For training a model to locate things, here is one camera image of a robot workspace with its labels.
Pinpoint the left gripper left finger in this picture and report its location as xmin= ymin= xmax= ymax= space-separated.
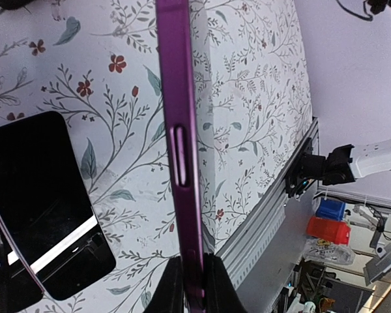
xmin=145 ymin=256 xmax=184 ymax=313

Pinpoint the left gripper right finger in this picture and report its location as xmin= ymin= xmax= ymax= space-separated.
xmin=203 ymin=254 xmax=246 ymax=313

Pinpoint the black phone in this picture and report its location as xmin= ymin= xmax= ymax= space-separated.
xmin=0 ymin=112 xmax=116 ymax=301

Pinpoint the dark purple phone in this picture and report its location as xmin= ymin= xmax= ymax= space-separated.
xmin=156 ymin=1 xmax=205 ymax=312

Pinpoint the black phone case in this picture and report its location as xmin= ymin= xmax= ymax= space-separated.
xmin=0 ymin=0 xmax=32 ymax=10

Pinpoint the red storage bin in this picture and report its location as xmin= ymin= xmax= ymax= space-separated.
xmin=306 ymin=216 xmax=351 ymax=245

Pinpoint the blue storage bin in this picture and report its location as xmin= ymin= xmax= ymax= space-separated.
xmin=315 ymin=198 xmax=345 ymax=221

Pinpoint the floral table mat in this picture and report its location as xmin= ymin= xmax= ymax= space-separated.
xmin=0 ymin=1 xmax=312 ymax=312

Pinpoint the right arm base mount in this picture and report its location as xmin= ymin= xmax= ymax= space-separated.
xmin=284 ymin=137 xmax=313 ymax=198

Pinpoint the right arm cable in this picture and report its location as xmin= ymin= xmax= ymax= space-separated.
xmin=337 ymin=0 xmax=374 ymax=23

